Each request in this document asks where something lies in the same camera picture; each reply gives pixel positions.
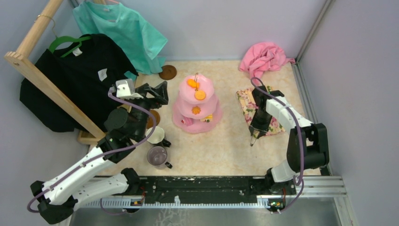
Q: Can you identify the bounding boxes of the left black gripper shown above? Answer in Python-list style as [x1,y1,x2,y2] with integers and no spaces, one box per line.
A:
[128,80,168,139]

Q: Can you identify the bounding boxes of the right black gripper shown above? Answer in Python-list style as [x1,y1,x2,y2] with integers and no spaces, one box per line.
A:
[249,109,273,138]

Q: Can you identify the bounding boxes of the pink-tipped metal tongs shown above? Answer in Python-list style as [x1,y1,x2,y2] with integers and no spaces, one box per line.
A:
[250,130,259,146]

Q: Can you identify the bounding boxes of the floral serving tray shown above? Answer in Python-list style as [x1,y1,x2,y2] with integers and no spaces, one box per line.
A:
[236,88,286,136]

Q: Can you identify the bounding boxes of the brown round coaster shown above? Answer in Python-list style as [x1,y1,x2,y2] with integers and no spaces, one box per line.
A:
[159,65,177,80]
[147,110,161,129]

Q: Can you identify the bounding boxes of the pink macaron roll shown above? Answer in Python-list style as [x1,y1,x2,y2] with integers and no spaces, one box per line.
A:
[181,118,193,126]

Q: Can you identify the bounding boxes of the pink three-tier cake stand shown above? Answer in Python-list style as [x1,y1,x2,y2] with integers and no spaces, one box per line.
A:
[172,73,223,134]

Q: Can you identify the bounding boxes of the orange round cookie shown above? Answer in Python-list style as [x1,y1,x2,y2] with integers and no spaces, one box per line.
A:
[194,90,207,101]

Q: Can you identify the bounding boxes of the yellow cake piece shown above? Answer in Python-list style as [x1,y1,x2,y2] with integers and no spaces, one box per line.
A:
[203,114,213,122]

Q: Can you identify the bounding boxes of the pink cloth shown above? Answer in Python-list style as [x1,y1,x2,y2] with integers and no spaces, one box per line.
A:
[238,42,295,79]

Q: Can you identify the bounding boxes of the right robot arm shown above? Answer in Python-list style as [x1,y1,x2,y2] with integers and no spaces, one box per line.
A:
[248,86,329,194]

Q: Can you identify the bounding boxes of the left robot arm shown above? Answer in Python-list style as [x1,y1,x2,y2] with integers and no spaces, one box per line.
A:
[31,79,169,225]

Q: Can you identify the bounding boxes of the white mug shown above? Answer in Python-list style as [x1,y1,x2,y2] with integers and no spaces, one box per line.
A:
[145,126,171,147]

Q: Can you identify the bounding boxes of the teal t-shirt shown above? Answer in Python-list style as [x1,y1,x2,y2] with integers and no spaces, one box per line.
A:
[72,1,168,75]

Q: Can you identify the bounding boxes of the purple mug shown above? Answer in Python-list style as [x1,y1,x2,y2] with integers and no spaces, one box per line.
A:
[147,146,173,170]

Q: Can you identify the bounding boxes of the black t-shirt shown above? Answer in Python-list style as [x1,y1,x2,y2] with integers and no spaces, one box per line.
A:
[19,34,138,132]

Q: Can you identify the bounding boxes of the wooden clothes rack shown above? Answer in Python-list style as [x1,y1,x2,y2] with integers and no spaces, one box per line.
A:
[5,0,108,141]

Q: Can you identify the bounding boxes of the green clothes hanger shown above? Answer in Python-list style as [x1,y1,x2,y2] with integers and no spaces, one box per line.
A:
[48,36,91,57]

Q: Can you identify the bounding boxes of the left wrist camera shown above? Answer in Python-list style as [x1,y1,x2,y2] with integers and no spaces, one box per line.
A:
[115,79,144,99]

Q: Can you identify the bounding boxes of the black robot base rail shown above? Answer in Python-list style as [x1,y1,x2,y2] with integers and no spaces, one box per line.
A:
[111,175,297,205]

